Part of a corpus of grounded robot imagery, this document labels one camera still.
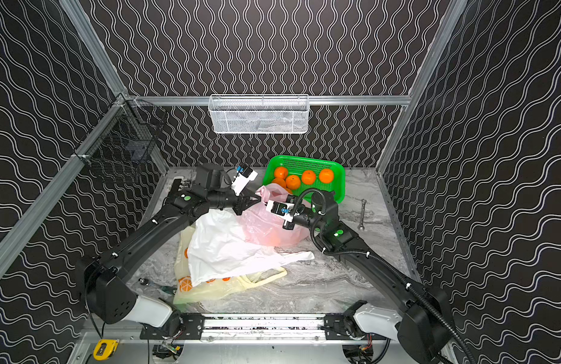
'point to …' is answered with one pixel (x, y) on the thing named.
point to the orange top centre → (280, 172)
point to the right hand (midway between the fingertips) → (269, 197)
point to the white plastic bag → (217, 249)
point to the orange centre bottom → (293, 182)
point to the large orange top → (326, 176)
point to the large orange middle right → (308, 177)
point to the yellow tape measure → (110, 348)
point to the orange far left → (280, 181)
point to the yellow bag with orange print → (184, 292)
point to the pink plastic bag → (262, 227)
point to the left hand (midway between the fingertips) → (267, 200)
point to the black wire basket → (126, 132)
